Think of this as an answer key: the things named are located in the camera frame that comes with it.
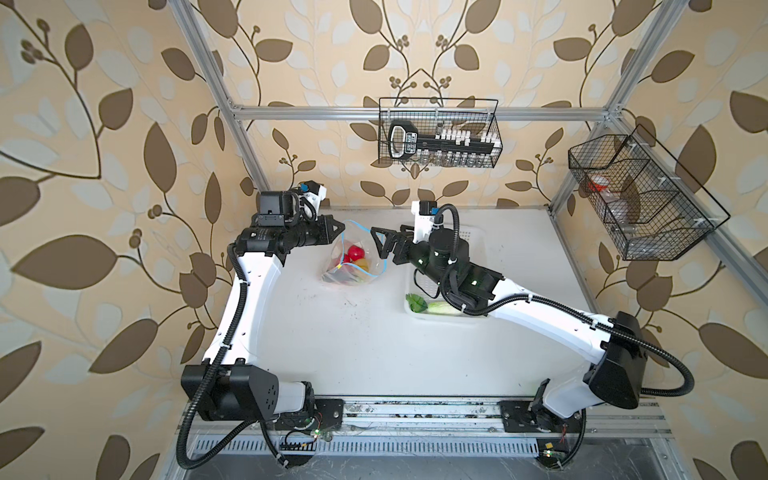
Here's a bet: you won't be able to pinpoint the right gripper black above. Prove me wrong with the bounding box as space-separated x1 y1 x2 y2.
376 226 454 294

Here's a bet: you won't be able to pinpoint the red yellow mango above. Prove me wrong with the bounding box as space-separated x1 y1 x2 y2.
354 258 370 272

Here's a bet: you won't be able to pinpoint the red apple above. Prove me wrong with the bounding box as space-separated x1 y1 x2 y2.
345 245 365 263

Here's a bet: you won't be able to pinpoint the clear zip top bag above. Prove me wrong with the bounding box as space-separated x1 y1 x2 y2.
321 220 388 287

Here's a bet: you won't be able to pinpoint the white radish green leaves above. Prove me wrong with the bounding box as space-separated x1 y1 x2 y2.
405 293 461 316

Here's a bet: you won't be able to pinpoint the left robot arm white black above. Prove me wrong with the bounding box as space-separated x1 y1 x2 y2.
175 181 345 470

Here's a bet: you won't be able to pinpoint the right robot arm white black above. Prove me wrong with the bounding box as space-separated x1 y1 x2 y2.
370 201 695 420

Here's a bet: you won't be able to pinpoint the white plastic perforated basket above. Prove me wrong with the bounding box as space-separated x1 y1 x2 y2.
403 225 489 324

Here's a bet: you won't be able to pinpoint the black white tool in basket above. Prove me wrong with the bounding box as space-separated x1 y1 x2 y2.
383 120 503 160

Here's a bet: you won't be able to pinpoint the red capped bottle in basket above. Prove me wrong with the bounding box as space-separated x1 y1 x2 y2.
585 174 611 195

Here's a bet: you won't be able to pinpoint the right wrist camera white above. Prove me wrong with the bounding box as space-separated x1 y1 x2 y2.
411 200 438 243

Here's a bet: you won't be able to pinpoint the black wire basket back wall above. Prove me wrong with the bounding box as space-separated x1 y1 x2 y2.
377 96 504 170

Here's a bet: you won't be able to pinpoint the black wire basket wall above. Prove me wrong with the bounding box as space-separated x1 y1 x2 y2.
377 96 504 170
568 124 731 262

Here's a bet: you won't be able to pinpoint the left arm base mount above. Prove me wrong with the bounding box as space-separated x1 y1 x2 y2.
261 398 345 469

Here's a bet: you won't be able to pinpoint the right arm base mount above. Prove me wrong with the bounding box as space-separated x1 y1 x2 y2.
498 400 587 470

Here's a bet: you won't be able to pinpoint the black wire basket right wall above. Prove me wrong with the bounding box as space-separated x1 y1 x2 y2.
568 124 731 262

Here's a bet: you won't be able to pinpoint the aluminium frame rail front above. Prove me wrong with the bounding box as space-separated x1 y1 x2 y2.
173 394 673 439

